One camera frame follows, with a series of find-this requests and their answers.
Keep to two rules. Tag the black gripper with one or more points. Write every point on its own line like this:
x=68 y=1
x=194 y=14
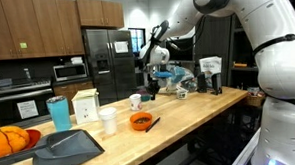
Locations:
x=153 y=85

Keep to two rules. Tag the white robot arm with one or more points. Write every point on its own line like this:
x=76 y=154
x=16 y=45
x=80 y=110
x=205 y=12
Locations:
x=281 y=86

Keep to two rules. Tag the white popcorn can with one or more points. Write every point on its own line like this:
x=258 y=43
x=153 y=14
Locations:
x=135 y=103

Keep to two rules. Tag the purple and teal bowl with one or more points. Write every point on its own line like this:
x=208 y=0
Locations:
x=144 y=98

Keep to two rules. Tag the black pen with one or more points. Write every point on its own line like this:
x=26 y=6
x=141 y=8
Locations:
x=152 y=124

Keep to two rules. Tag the white mug with beans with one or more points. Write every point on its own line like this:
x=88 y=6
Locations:
x=181 y=94

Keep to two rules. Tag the orange bowl with beans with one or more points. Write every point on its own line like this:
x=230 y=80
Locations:
x=141 y=122

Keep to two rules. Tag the clear plastic bag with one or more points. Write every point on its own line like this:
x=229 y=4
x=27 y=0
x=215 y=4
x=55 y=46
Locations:
x=184 y=78

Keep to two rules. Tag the stainless steel refrigerator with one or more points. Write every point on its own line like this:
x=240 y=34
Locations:
x=110 y=74

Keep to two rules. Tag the stacked white cups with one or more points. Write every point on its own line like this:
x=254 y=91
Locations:
x=108 y=122

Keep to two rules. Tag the white paper sheet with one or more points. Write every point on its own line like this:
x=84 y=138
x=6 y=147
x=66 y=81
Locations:
x=121 y=47

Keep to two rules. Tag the white plastic bag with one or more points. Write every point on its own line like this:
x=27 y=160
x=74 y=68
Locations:
x=211 y=65

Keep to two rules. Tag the white carton box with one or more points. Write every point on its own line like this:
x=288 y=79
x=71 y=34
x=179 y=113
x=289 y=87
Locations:
x=85 y=108

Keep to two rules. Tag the brown base cabinet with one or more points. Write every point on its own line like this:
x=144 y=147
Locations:
x=71 y=91

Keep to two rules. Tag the stacked white containers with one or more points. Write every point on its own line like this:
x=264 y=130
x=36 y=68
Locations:
x=76 y=60

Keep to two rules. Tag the silver microwave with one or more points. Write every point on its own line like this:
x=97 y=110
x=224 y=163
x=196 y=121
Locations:
x=69 y=72

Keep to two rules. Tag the blue tumbler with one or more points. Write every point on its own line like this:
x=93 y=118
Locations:
x=59 y=114

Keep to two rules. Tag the black shelf unit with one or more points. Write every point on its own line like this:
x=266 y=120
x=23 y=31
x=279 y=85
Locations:
x=243 y=55

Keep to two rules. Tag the wicker basket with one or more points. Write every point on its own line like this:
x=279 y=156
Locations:
x=254 y=100

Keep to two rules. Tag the red plate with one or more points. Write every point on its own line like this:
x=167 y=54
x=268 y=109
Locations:
x=34 y=135

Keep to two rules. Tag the white oven notice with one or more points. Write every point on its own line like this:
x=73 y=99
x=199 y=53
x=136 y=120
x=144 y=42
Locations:
x=27 y=109

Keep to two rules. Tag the black stove oven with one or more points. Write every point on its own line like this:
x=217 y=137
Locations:
x=18 y=98

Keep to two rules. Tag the green sticky note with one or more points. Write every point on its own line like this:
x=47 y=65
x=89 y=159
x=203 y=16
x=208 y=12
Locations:
x=23 y=45

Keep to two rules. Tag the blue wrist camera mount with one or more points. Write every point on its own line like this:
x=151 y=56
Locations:
x=162 y=74

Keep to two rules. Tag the small brown wall cabinets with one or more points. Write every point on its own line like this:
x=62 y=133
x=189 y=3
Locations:
x=99 y=13

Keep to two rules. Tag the brown wooden wall cabinets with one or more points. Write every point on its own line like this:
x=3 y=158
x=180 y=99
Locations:
x=35 y=27

